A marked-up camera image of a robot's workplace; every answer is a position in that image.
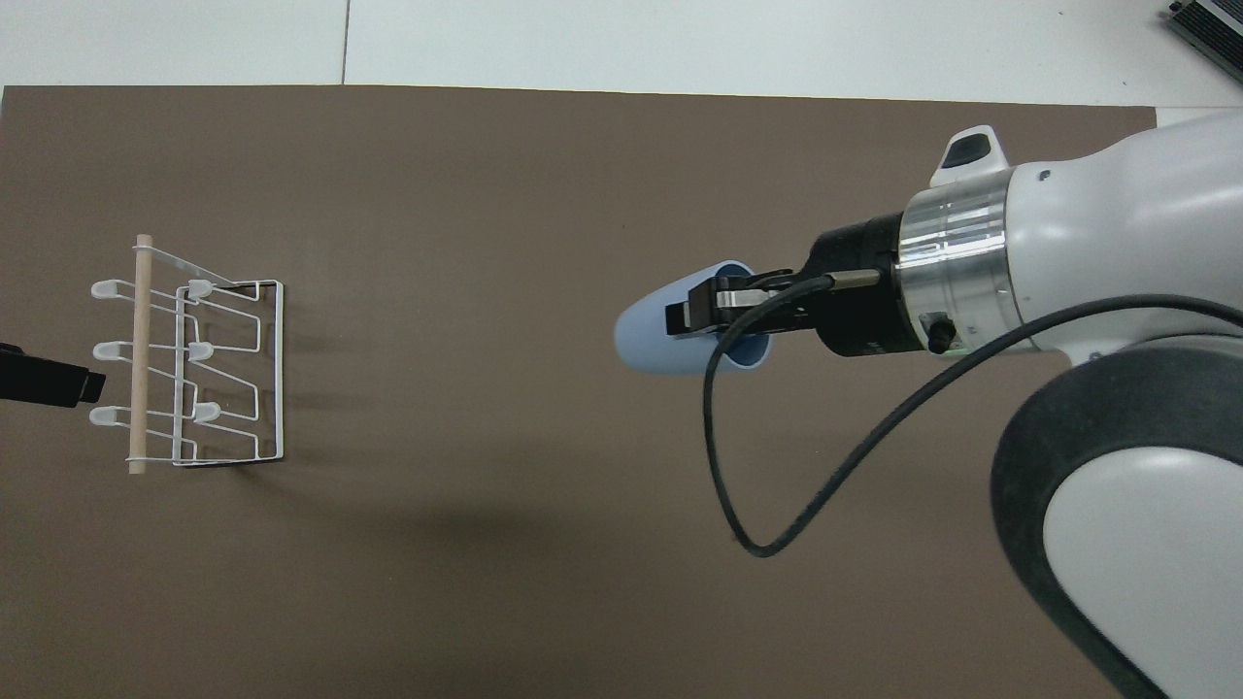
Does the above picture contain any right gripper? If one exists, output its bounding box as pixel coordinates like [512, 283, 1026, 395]
[787, 212, 925, 359]

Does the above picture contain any light blue cup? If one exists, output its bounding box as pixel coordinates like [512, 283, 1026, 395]
[614, 259, 776, 377]

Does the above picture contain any black stand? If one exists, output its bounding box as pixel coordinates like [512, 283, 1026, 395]
[1163, 0, 1243, 58]

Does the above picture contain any black cable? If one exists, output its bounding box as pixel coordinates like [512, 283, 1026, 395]
[702, 269, 1243, 559]

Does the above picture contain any white wire cup holder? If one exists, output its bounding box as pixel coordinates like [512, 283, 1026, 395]
[89, 234, 286, 477]

